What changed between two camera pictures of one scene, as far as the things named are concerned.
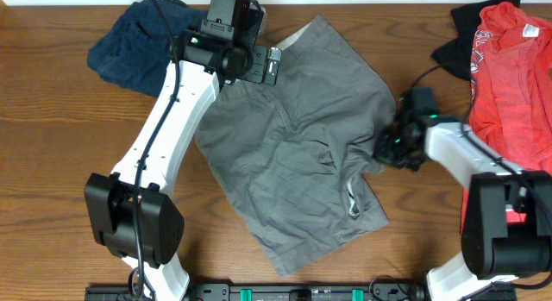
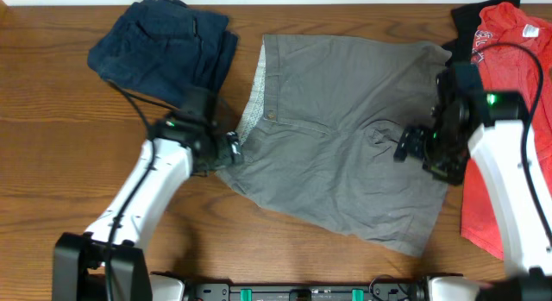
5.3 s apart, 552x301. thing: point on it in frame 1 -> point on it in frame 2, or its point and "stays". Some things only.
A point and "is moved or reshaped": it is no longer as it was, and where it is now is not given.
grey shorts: [291, 155] is moved or reshaped
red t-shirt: [511, 103] stays
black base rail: [293, 291] stays
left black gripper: [259, 64] -> [230, 147]
